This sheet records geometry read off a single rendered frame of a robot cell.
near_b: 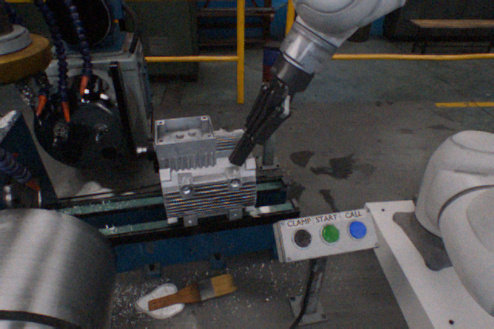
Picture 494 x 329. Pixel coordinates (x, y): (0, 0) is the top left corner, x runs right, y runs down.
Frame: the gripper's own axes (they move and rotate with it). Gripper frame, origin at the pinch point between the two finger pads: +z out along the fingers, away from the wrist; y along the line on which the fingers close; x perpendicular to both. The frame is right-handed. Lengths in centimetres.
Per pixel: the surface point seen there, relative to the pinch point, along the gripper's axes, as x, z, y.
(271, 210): 16.4, 13.3, -1.2
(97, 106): -28.3, 16.1, -26.7
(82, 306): -22.4, 14.8, 29.1
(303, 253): 8.3, 2.7, 22.8
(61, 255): -26.7, 13.1, 23.1
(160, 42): 11, 69, -312
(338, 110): 67, -2, -70
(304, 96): 157, 38, -249
